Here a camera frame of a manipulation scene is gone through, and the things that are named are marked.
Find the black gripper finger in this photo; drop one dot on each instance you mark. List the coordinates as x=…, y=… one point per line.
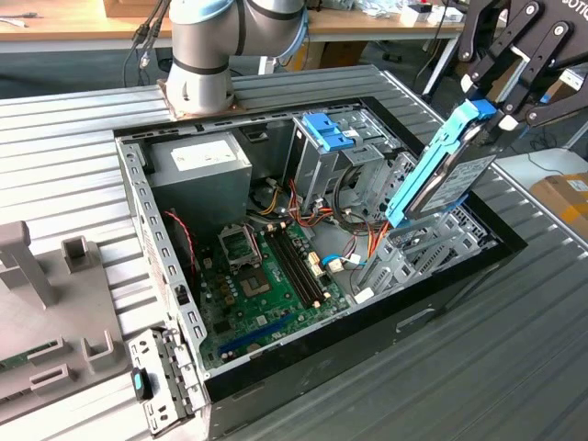
x=546, y=59
x=482, y=27

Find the hard disk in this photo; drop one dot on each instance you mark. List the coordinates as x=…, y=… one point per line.
x=459, y=184

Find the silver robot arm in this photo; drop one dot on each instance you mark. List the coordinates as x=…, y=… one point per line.
x=202, y=46

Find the metal disk bay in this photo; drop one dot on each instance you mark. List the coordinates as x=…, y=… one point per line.
x=399, y=271

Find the white boxes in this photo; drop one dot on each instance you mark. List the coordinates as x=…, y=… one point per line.
x=436, y=17

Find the white side table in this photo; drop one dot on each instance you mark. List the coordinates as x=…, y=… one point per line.
x=542, y=165

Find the wooden desk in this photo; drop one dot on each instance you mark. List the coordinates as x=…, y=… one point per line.
x=367, y=30
x=69, y=23

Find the brown cardboard box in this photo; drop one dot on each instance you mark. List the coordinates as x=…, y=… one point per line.
x=342, y=55

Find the cardboard box with labels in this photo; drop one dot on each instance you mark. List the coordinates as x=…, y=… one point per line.
x=560, y=202

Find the blue plastic drive latch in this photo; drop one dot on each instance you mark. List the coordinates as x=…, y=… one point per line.
x=328, y=131

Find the metal drive cage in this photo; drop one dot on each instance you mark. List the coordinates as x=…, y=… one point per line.
x=317, y=174

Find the black RAM slot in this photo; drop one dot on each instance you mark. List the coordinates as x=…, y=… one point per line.
x=307, y=263
x=294, y=268

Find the white label tag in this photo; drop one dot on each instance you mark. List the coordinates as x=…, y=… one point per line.
x=363, y=296

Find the grey power supply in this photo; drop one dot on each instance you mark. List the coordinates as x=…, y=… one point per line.
x=202, y=193

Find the CPU socket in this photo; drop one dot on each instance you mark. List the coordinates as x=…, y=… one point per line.
x=239, y=248

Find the green motherboard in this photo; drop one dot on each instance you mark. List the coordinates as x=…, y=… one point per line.
x=275, y=317

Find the small cardboard box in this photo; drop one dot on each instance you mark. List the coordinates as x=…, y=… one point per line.
x=124, y=8

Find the black open PC case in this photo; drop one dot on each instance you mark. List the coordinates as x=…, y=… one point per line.
x=321, y=367

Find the blue expansion slot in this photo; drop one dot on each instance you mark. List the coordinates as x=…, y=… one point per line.
x=257, y=333

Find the black blue latch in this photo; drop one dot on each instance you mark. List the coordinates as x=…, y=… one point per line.
x=141, y=383

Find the grey parts rack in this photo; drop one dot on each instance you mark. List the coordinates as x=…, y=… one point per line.
x=55, y=321

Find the green RAM stick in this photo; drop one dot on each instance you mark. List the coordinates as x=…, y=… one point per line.
x=14, y=362

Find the brown base plate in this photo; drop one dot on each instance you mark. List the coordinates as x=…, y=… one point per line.
x=236, y=111

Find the metal slot bracket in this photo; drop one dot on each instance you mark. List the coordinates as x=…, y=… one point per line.
x=170, y=381

